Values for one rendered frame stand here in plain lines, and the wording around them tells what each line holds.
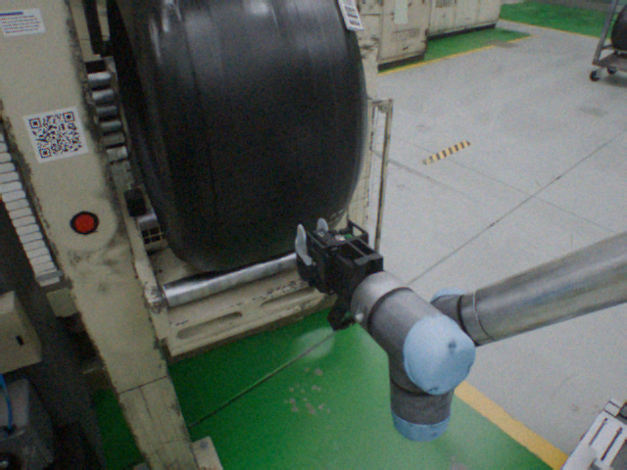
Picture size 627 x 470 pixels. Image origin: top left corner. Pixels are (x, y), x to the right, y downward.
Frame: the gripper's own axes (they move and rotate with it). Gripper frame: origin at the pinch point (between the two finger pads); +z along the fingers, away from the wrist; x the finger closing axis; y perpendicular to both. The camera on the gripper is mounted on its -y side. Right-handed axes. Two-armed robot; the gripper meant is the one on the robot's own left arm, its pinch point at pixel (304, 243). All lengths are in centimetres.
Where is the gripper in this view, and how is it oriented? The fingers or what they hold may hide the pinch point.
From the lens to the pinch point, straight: 76.0
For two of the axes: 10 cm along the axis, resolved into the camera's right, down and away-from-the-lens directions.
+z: -4.6, -4.1, 7.9
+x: -8.9, 2.7, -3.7
